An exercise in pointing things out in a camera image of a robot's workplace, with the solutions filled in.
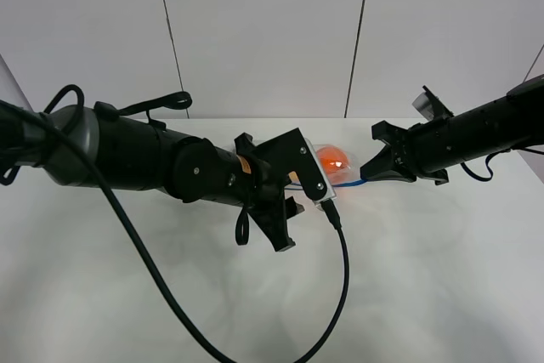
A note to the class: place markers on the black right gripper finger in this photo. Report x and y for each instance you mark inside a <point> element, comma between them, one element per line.
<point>391,135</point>
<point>386,166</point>

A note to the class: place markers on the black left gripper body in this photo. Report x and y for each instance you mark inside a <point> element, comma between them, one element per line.
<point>256,185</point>

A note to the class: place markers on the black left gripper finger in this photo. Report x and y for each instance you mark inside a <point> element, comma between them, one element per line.
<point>271,218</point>
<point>244,146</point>

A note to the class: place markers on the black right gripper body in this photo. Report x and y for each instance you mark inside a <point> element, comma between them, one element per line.
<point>404,158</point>

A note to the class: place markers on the clear bag with blue zipper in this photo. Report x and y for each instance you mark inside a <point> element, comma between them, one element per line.
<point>354,182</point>

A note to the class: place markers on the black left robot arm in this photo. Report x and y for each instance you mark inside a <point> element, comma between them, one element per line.
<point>134,155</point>

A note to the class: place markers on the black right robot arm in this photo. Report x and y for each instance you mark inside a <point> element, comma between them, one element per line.
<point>427,150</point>

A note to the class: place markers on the yellow fruit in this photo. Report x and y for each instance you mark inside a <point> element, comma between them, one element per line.
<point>293,176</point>

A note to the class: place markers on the orange fruit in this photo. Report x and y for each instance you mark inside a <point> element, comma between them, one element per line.
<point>335,163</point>

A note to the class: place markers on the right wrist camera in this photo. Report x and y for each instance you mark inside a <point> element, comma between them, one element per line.
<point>428,105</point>

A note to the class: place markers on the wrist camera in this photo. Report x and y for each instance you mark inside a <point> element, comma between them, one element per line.
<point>428,105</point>
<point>290,153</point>

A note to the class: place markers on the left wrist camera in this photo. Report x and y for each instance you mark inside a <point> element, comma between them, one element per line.
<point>290,153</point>

